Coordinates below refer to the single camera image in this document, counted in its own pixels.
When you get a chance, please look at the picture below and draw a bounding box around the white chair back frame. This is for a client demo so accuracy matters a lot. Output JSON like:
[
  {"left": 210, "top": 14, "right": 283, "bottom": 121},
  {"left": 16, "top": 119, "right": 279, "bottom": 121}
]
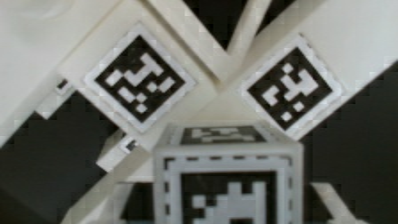
[{"left": 0, "top": 0, "right": 398, "bottom": 146}]

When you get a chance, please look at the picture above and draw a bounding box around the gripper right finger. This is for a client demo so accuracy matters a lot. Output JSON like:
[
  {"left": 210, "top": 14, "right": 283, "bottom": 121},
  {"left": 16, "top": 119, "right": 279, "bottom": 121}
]
[{"left": 311, "top": 182, "right": 368, "bottom": 224}]

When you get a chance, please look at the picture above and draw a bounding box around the white chair seat part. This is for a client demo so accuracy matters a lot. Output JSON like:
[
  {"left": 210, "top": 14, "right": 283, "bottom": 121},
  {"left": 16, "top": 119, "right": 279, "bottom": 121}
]
[{"left": 61, "top": 130, "right": 155, "bottom": 224}]

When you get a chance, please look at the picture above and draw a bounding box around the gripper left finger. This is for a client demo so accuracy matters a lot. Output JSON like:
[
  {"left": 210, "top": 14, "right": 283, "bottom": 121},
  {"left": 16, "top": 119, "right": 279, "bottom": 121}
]
[{"left": 111, "top": 183, "right": 143, "bottom": 224}]

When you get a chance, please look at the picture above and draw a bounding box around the white chair leg with marker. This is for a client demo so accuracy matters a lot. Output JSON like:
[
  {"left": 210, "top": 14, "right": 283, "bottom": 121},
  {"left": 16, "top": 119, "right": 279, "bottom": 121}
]
[{"left": 153, "top": 121, "right": 304, "bottom": 224}]

